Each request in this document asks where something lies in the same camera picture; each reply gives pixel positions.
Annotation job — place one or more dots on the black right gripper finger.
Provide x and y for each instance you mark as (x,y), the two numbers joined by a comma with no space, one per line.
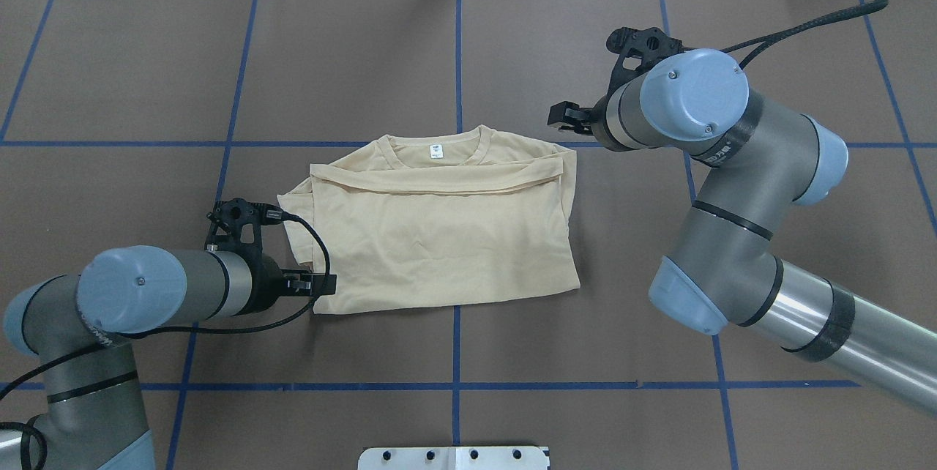
(570,117)

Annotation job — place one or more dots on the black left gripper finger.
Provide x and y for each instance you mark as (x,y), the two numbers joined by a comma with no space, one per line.
(311,284)

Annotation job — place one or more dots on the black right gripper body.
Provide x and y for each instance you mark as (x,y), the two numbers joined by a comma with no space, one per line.
(598,121)

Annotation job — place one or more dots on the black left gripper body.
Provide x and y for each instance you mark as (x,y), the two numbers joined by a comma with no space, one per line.
(268,285)

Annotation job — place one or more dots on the beige long-sleeve printed shirt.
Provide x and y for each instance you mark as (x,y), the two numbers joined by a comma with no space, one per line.
(472,218)

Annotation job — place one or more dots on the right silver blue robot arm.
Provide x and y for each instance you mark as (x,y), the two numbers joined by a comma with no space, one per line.
(763,159)

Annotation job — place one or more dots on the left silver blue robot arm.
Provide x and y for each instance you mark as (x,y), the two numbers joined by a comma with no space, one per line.
(82,327)

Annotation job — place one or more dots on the white camera mast pedestal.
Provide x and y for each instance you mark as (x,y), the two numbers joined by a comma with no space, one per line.
(470,457)

